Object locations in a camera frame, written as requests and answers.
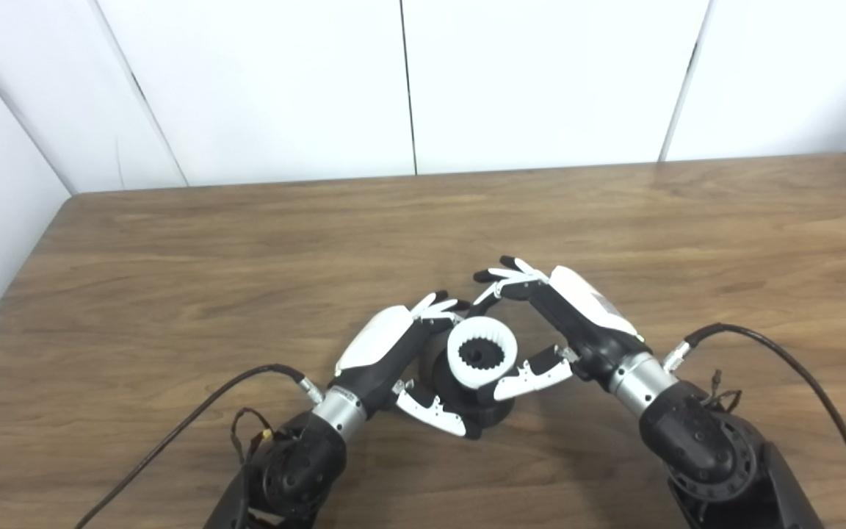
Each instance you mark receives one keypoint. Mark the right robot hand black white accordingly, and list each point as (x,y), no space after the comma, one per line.
(588,323)

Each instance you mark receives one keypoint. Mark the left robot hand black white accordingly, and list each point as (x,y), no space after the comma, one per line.
(379,349)

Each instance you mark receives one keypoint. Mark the round black part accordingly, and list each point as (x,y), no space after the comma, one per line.
(493,413)

